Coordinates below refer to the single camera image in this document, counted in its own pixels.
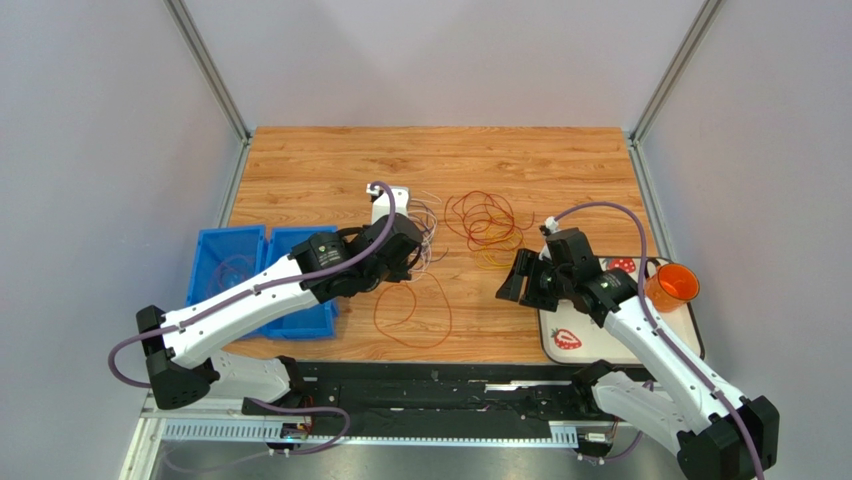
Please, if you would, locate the red thin cable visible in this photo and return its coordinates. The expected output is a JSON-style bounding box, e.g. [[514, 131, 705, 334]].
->
[[443, 190, 536, 249]]

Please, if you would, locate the orange thin cable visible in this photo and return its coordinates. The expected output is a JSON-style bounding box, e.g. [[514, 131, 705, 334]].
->
[[372, 269, 455, 350]]

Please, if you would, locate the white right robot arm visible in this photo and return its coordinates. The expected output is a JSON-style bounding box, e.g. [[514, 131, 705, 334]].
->
[[496, 228, 780, 479]]

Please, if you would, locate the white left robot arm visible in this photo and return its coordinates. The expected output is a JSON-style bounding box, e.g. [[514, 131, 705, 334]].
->
[[136, 214, 423, 410]]

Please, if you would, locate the strawberry print tray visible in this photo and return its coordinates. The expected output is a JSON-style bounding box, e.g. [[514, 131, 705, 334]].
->
[[536, 256, 704, 367]]

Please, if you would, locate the blue plastic bin right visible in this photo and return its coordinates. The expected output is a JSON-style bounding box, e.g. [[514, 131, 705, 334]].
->
[[256, 225, 339, 341]]

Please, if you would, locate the blue plastic bin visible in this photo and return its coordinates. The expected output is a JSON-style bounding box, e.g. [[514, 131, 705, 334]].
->
[[185, 225, 267, 306], [256, 225, 339, 341]]

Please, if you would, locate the orange plastic cup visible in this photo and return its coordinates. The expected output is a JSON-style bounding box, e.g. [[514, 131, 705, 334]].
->
[[644, 263, 701, 313]]

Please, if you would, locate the blue plastic bin left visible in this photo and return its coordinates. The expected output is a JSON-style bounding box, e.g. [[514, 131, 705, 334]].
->
[[185, 225, 267, 306]]

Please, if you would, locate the yellow thin cable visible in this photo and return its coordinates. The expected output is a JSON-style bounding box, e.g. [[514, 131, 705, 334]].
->
[[473, 226, 524, 271]]

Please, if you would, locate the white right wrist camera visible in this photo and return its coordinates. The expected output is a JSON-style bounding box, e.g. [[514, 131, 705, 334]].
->
[[539, 216, 560, 236]]

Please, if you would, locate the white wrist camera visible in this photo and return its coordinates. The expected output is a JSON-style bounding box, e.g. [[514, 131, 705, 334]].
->
[[539, 216, 560, 236], [366, 184, 411, 223]]

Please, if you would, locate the dark blue thin cable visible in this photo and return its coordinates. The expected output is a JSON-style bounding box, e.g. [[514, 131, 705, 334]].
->
[[407, 199, 450, 268]]

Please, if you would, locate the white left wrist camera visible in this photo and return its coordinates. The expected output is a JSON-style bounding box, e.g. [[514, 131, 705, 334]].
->
[[366, 184, 411, 223]]

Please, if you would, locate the slotted white cable duct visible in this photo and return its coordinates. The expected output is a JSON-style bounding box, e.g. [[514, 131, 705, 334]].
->
[[161, 417, 579, 449]]

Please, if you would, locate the aluminium frame post right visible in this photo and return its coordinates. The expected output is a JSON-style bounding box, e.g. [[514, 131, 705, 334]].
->
[[629, 0, 726, 145]]

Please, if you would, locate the aluminium frame post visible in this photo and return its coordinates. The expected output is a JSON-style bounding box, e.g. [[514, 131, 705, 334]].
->
[[164, 0, 252, 144], [629, 0, 726, 145]]

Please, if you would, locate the aluminium frame post left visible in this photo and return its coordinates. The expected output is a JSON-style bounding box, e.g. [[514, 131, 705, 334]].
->
[[164, 0, 252, 144]]

